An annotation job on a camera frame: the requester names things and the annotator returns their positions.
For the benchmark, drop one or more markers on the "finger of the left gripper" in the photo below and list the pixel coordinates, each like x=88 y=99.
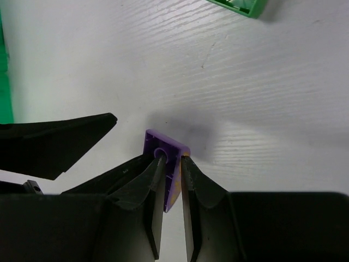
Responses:
x=47 y=149

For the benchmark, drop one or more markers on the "green square lego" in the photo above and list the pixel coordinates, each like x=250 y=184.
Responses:
x=249 y=8

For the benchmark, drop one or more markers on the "green compartment tray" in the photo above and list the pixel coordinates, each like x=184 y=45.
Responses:
x=6 y=110

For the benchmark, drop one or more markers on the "purple rectangular lego brick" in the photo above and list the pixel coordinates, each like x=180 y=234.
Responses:
x=159 y=144

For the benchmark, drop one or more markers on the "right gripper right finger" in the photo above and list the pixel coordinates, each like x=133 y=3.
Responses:
x=261 y=226

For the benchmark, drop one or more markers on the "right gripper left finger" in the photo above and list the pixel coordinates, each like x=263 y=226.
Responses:
x=116 y=216

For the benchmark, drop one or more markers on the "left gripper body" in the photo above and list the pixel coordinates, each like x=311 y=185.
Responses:
x=29 y=187

